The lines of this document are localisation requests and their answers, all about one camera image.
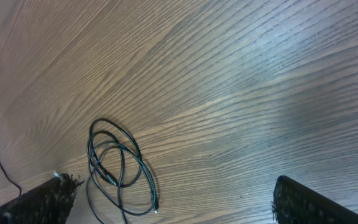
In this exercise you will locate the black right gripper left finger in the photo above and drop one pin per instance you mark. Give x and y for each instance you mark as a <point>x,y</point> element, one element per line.
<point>50,202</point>

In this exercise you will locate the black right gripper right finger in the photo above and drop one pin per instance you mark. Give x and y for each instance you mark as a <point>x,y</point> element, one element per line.
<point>294,203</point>

